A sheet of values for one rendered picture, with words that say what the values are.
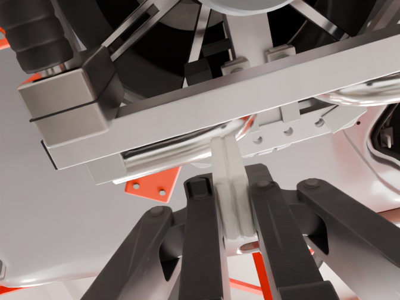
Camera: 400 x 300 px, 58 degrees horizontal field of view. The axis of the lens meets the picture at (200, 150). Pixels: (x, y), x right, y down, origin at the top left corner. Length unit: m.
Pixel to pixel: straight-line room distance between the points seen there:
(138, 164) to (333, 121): 0.31
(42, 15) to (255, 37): 0.29
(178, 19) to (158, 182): 0.56
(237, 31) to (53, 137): 0.28
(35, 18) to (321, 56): 0.20
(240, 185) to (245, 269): 5.89
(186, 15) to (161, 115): 0.72
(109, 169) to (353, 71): 0.21
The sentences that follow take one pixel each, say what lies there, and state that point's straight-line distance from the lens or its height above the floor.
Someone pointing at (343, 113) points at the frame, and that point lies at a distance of 0.54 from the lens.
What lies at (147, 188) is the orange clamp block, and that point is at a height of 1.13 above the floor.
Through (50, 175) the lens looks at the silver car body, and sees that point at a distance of 1.08.
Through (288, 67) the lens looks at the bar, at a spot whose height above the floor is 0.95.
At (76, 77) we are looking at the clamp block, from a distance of 0.26.
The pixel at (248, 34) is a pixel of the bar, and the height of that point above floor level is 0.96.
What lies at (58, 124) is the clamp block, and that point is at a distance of 0.27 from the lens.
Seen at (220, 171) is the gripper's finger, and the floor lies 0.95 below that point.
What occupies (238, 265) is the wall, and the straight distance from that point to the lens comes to 5.96.
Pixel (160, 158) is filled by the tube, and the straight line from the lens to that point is 0.31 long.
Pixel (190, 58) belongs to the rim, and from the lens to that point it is 0.58.
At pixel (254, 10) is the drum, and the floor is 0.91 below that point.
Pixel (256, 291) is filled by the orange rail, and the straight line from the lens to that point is 4.83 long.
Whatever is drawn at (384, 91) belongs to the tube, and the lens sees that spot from 0.34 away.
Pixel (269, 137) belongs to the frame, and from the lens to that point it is 0.52.
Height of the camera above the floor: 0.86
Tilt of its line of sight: 26 degrees up
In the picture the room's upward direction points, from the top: 162 degrees clockwise
